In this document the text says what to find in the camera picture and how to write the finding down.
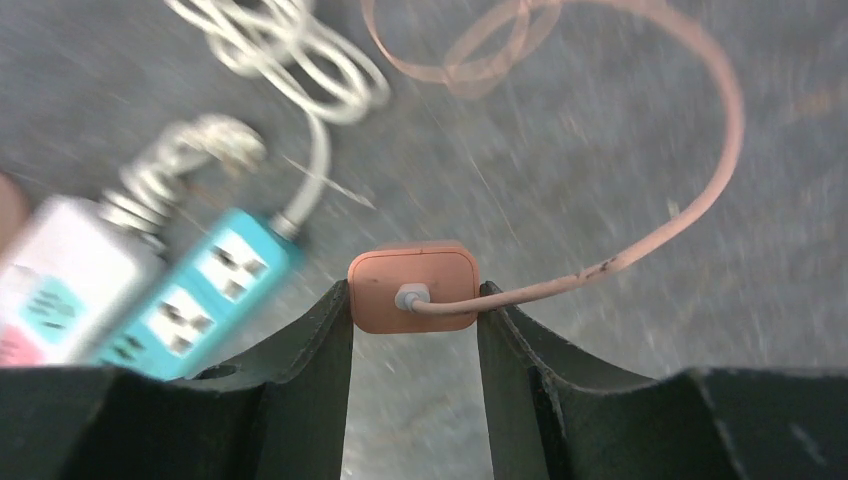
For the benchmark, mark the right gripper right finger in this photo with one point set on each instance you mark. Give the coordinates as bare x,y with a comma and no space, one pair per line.
555,411

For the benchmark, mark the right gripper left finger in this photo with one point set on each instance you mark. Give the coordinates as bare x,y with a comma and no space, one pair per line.
276,411

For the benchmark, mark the salmon pink charger plug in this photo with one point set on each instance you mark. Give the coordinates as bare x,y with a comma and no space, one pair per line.
384,281

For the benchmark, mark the teal power strip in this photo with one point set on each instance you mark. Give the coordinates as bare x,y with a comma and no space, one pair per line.
205,298

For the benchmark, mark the white multicolour power strip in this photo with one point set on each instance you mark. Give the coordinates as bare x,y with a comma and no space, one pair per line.
67,279

